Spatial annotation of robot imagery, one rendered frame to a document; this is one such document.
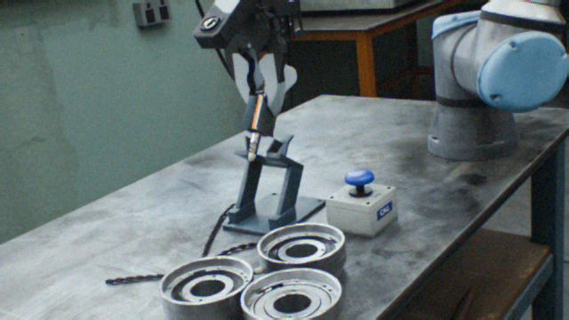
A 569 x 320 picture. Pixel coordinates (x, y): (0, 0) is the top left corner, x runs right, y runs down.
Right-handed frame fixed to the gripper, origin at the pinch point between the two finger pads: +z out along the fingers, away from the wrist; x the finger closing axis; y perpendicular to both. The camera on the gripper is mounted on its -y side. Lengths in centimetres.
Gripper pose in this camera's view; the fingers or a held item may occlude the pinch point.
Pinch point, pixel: (261, 108)
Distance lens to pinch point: 94.8
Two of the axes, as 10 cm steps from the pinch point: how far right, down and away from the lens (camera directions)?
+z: 1.2, 9.4, 3.3
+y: 5.7, -3.4, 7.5
